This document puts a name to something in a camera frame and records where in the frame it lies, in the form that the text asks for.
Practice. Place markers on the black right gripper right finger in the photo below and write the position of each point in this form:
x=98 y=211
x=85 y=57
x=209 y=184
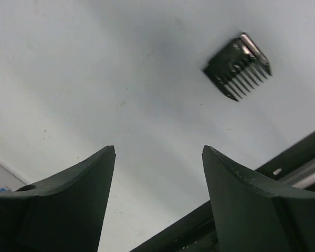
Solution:
x=255 y=213

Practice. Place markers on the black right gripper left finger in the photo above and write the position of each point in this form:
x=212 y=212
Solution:
x=63 y=212

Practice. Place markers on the white cardboard box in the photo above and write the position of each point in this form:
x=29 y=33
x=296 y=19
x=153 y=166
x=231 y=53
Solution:
x=8 y=181

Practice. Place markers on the black comb guard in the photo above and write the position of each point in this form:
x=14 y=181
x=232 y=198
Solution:
x=238 y=67

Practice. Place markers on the aluminium frame rail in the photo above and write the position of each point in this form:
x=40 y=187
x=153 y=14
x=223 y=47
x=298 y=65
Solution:
x=301 y=178

